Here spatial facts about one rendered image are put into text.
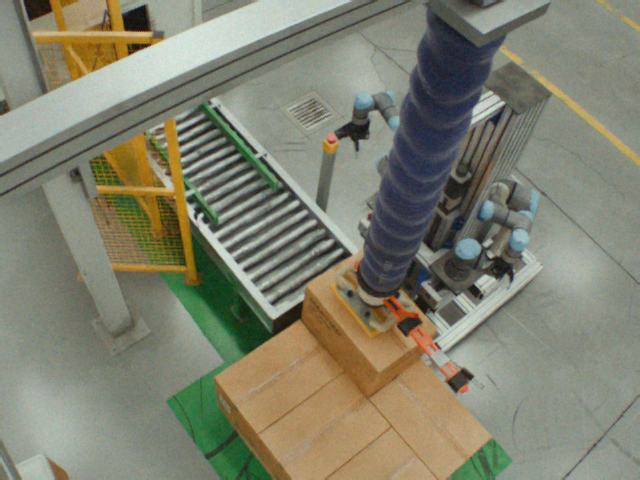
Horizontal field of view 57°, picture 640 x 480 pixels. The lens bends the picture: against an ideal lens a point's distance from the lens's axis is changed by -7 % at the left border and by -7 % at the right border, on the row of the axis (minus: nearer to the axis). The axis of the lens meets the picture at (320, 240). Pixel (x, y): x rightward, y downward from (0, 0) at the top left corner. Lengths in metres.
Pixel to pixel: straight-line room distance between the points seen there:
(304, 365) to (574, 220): 2.70
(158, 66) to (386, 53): 4.94
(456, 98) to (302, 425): 2.07
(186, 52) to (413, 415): 2.69
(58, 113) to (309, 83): 4.57
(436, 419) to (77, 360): 2.27
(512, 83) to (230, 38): 1.86
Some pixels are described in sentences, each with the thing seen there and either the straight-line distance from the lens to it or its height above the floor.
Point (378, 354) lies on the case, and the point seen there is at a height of 0.94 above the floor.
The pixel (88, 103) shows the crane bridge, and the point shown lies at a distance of 1.12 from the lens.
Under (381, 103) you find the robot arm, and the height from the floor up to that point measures 1.81.
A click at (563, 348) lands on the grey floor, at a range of 4.65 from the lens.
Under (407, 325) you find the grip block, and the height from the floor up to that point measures 1.20.
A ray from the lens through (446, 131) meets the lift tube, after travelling 2.03.
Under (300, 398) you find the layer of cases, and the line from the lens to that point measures 3.46.
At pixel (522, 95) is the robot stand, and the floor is 2.03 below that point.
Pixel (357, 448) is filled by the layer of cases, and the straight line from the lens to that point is 3.42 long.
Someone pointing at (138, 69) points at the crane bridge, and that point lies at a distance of 1.17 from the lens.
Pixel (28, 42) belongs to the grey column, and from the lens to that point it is 2.36.
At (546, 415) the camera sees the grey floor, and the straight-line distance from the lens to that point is 4.40.
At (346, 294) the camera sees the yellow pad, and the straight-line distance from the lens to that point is 3.13.
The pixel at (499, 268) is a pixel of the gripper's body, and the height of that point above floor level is 1.66.
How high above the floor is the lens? 3.82
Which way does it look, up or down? 57 degrees down
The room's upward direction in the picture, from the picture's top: 10 degrees clockwise
